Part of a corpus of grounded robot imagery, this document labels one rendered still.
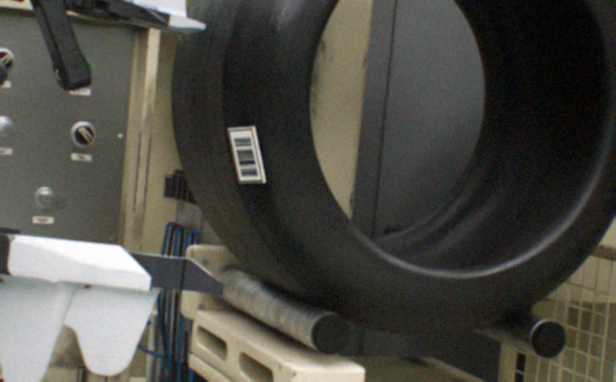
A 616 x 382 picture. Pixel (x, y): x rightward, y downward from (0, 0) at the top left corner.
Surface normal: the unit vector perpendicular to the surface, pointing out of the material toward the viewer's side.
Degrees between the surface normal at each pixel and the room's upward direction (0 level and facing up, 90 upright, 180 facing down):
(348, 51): 90
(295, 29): 87
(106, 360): 87
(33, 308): 83
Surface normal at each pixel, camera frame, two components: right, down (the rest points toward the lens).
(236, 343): -0.92, -0.07
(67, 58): 0.40, 0.07
